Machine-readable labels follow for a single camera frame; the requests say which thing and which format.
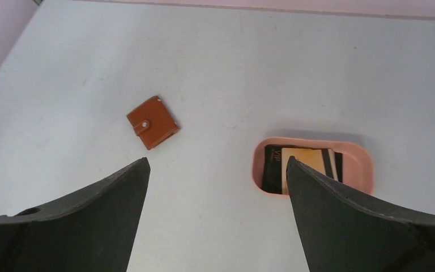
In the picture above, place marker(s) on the pink plastic tray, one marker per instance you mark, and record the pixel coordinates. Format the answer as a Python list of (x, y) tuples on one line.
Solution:
[(358, 166)]

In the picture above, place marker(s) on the brown leather card holder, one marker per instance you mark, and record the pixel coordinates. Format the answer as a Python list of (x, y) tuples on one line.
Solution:
[(152, 122)]

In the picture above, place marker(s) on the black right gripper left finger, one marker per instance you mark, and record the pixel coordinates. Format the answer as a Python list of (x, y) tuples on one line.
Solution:
[(90, 229)]

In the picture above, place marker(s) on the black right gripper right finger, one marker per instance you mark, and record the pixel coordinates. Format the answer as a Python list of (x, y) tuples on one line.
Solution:
[(344, 229)]

